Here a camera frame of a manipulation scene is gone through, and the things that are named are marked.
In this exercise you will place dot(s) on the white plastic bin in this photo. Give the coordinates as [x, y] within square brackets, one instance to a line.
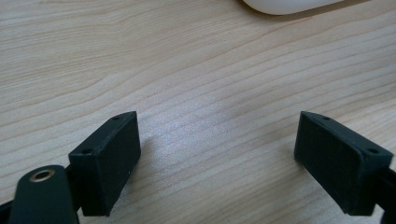
[286, 6]

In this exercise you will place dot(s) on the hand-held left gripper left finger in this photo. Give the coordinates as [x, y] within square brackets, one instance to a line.
[109, 168]

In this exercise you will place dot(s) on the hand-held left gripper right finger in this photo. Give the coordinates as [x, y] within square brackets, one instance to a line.
[336, 165]

